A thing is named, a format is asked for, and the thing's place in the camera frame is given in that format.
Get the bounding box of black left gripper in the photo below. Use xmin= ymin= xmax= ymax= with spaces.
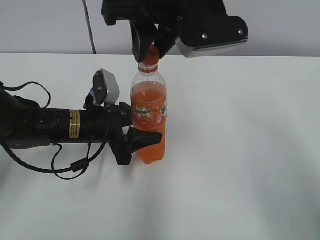
xmin=84 ymin=93 xmax=163 ymax=166

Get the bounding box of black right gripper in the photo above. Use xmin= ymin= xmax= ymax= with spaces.
xmin=101 ymin=0 xmax=227 ymax=63

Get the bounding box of orange bottle cap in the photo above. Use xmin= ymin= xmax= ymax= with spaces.
xmin=142 ymin=44 xmax=160 ymax=66

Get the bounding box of orange soda plastic bottle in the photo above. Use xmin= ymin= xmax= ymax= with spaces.
xmin=130 ymin=63 xmax=168 ymax=164

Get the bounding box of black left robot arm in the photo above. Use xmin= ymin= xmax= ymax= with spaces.
xmin=0 ymin=89 xmax=163 ymax=166

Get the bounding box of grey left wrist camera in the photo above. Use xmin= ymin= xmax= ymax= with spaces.
xmin=91 ymin=68 xmax=120 ymax=106

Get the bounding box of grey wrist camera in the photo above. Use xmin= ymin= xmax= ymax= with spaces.
xmin=91 ymin=68 xmax=120 ymax=106
xmin=175 ymin=15 xmax=249 ymax=58

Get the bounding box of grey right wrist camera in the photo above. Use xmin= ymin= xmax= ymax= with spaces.
xmin=175 ymin=15 xmax=249 ymax=58

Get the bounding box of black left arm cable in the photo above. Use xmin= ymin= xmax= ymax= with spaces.
xmin=0 ymin=81 xmax=109 ymax=180

